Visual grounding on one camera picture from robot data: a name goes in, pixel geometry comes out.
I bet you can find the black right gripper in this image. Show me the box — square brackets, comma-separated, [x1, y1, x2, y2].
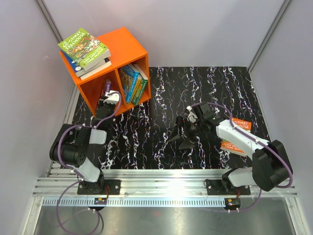
[167, 116, 205, 150]

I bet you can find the purple 52-storey treehouse book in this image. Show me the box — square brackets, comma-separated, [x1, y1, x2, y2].
[99, 78, 112, 100]

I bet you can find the teal 26-storey treehouse book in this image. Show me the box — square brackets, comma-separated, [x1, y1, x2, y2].
[118, 64, 139, 103]

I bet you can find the blue 91-storey treehouse book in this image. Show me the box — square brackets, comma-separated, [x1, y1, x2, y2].
[64, 54, 112, 80]

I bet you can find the bright blue paperback book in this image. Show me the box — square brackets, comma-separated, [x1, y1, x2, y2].
[130, 73, 142, 103]

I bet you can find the green 104-storey treehouse book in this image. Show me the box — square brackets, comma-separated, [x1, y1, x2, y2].
[133, 64, 148, 106]

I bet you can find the lime 65-storey treehouse book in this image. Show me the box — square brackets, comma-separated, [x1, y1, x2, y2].
[58, 28, 111, 70]

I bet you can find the orange 78-storey treehouse book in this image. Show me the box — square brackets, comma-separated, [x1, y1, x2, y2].
[220, 117, 252, 157]

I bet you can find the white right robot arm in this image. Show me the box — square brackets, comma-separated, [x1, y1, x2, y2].
[168, 102, 293, 194]

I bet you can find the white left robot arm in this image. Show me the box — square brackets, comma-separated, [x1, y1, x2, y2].
[49, 94, 120, 195]

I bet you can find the black marble-pattern mat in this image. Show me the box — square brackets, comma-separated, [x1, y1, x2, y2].
[87, 67, 269, 169]

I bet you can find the orange two-compartment shelf box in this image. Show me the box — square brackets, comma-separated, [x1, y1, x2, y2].
[59, 27, 152, 116]

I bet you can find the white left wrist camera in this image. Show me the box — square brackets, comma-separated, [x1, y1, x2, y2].
[103, 91, 121, 105]

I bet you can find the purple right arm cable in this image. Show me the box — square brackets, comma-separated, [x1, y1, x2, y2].
[193, 102, 293, 213]

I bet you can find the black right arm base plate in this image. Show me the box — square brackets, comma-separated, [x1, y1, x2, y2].
[204, 179, 251, 196]

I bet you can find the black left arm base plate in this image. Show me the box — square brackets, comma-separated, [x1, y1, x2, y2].
[77, 179, 121, 195]

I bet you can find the aluminium mounting rail frame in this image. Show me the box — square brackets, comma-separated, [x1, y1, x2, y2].
[32, 165, 297, 209]

